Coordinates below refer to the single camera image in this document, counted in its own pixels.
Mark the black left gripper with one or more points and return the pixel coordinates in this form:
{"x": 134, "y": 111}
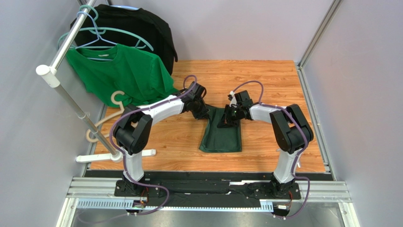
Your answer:
{"x": 204, "y": 114}

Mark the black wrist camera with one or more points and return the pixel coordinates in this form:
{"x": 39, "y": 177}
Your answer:
{"x": 196, "y": 91}
{"x": 243, "y": 99}

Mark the dark green cloth napkin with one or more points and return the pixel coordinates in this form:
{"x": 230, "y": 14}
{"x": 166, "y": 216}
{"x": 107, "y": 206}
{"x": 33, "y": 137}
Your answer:
{"x": 220, "y": 140}

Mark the aluminium frame rail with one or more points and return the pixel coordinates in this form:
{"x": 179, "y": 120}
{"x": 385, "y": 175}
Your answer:
{"x": 99, "y": 193}

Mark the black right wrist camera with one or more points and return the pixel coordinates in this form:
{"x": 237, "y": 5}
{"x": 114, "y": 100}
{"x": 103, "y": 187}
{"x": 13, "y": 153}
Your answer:
{"x": 243, "y": 99}

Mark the bright green t-shirt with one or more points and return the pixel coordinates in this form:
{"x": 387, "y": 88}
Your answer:
{"x": 141, "y": 75}

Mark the light blue wire hanger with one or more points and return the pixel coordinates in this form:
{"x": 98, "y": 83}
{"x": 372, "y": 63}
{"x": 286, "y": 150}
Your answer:
{"x": 94, "y": 30}

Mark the beige plastic hanger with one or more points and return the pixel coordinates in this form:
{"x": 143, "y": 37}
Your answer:
{"x": 109, "y": 117}

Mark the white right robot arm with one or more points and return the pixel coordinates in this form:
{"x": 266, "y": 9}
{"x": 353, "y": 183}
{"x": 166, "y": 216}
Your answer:
{"x": 290, "y": 127}

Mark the black t-shirt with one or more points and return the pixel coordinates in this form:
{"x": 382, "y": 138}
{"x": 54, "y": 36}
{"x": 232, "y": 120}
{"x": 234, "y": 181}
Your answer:
{"x": 143, "y": 23}

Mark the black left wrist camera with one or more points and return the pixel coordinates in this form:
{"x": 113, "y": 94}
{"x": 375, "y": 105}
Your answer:
{"x": 196, "y": 91}

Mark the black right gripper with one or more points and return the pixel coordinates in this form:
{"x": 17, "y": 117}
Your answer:
{"x": 229, "y": 116}

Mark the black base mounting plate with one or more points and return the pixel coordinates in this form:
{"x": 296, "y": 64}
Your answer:
{"x": 256, "y": 190}

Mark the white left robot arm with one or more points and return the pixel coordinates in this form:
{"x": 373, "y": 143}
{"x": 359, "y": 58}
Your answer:
{"x": 130, "y": 133}

